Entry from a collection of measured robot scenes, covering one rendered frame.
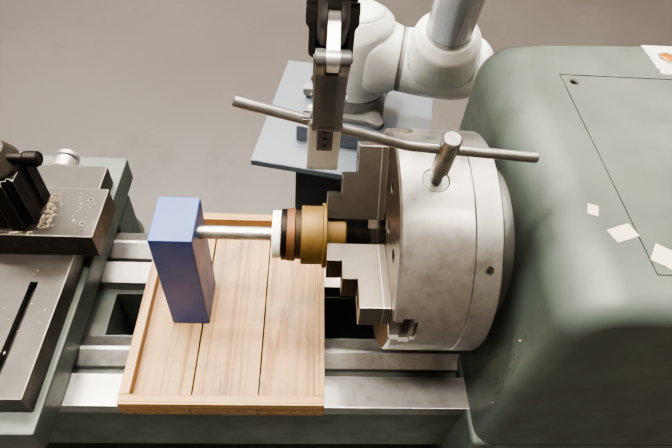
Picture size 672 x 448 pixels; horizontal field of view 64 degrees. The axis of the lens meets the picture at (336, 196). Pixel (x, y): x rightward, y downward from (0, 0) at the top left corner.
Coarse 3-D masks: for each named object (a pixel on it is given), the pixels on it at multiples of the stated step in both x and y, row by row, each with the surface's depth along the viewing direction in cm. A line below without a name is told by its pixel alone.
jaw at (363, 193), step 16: (368, 144) 74; (368, 160) 74; (384, 160) 74; (352, 176) 75; (368, 176) 74; (384, 176) 74; (336, 192) 78; (352, 192) 75; (368, 192) 75; (384, 192) 75; (336, 208) 75; (352, 208) 75; (368, 208) 76; (384, 208) 76
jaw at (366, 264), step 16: (336, 256) 73; (352, 256) 73; (368, 256) 73; (384, 256) 74; (336, 272) 74; (352, 272) 71; (368, 272) 71; (384, 272) 72; (352, 288) 72; (368, 288) 70; (384, 288) 70; (368, 304) 68; (384, 304) 68; (368, 320) 69; (384, 320) 69; (400, 336) 70
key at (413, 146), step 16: (256, 112) 56; (272, 112) 56; (288, 112) 56; (352, 128) 58; (384, 144) 59; (400, 144) 59; (416, 144) 59; (432, 144) 59; (512, 160) 60; (528, 160) 60
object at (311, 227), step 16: (288, 208) 77; (304, 208) 76; (320, 208) 77; (288, 224) 74; (304, 224) 74; (320, 224) 74; (336, 224) 76; (288, 240) 74; (304, 240) 74; (320, 240) 74; (336, 240) 75; (288, 256) 75; (304, 256) 75; (320, 256) 75
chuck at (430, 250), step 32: (416, 160) 67; (416, 192) 64; (448, 192) 65; (384, 224) 83; (416, 224) 63; (448, 224) 64; (416, 256) 63; (448, 256) 63; (416, 288) 64; (448, 288) 64; (416, 320) 66; (448, 320) 66
